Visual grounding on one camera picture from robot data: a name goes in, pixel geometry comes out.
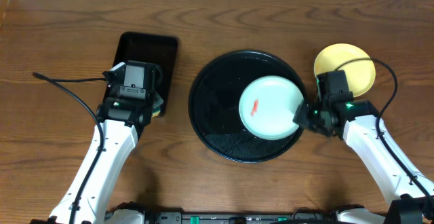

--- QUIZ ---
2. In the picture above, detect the green and yellow scrub sponge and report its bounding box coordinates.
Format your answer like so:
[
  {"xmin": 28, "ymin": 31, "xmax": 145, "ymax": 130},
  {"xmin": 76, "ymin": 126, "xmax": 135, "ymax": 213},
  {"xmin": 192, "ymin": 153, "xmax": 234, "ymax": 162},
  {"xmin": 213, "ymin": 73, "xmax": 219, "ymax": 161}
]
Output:
[{"xmin": 152, "ymin": 92, "xmax": 164, "ymax": 117}]

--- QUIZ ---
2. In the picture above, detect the yellow plate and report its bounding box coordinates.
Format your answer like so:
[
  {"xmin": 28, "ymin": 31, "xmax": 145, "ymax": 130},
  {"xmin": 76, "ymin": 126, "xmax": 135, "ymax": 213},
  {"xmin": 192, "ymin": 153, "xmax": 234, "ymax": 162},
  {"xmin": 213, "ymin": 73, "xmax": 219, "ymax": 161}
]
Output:
[{"xmin": 313, "ymin": 43, "xmax": 376, "ymax": 97}]

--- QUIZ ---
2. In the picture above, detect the pale green plate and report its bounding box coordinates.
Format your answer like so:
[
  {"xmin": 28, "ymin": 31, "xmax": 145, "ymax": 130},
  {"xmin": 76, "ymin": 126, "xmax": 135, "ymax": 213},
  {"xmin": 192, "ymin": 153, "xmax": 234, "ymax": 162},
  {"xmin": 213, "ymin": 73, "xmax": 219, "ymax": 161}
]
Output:
[{"xmin": 239, "ymin": 75, "xmax": 304, "ymax": 141}]

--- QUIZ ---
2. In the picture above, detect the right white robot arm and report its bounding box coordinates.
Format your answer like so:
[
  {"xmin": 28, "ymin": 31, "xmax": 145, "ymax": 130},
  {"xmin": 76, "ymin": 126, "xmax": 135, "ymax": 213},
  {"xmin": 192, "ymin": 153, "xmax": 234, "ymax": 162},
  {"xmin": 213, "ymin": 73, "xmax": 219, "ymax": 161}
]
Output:
[{"xmin": 294, "ymin": 100, "xmax": 433, "ymax": 223}]

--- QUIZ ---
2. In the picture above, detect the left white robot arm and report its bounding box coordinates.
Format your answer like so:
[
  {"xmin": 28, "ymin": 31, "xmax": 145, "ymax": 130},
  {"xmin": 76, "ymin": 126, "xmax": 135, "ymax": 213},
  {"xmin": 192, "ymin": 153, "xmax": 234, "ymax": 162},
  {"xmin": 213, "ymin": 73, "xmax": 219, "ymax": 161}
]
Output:
[{"xmin": 34, "ymin": 60, "xmax": 174, "ymax": 223}]

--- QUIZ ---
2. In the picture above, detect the black rectangular tray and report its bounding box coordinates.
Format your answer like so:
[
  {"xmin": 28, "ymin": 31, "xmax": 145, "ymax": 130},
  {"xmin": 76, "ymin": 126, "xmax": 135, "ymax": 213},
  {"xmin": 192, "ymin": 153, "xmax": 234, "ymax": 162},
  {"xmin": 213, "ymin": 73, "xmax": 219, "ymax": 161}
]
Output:
[{"xmin": 112, "ymin": 31, "xmax": 178, "ymax": 117}]

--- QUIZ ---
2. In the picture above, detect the round black tray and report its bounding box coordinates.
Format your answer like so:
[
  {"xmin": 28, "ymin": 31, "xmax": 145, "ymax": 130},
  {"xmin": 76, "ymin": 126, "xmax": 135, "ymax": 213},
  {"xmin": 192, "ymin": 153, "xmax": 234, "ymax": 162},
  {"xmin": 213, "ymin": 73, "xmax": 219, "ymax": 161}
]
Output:
[{"xmin": 188, "ymin": 50, "xmax": 306, "ymax": 163}]

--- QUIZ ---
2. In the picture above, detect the right black cable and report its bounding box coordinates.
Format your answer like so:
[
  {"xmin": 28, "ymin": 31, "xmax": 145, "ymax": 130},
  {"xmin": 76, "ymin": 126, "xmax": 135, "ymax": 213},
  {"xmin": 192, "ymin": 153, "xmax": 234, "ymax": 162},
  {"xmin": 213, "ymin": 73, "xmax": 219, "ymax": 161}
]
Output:
[{"xmin": 334, "ymin": 57, "xmax": 434, "ymax": 201}]

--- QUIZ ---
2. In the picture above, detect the black cable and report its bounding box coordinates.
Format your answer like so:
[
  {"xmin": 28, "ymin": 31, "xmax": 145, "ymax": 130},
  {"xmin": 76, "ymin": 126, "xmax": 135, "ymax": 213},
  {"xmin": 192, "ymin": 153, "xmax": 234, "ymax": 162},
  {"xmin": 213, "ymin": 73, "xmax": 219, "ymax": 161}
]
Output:
[
  {"xmin": 31, "ymin": 71, "xmax": 106, "ymax": 224},
  {"xmin": 334, "ymin": 57, "xmax": 434, "ymax": 201}
]

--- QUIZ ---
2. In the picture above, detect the left black cable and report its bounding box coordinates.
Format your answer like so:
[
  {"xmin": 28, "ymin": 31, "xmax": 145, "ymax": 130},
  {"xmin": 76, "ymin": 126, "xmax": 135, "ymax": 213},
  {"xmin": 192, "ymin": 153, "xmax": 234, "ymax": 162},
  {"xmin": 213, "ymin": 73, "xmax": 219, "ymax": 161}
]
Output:
[{"xmin": 31, "ymin": 71, "xmax": 106, "ymax": 224}]

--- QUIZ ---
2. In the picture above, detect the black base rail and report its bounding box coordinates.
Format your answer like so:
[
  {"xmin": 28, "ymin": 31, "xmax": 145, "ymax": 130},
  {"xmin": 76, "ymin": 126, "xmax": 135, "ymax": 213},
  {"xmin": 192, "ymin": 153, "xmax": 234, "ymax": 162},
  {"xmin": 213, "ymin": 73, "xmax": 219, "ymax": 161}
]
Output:
[{"xmin": 103, "ymin": 202, "xmax": 387, "ymax": 224}]

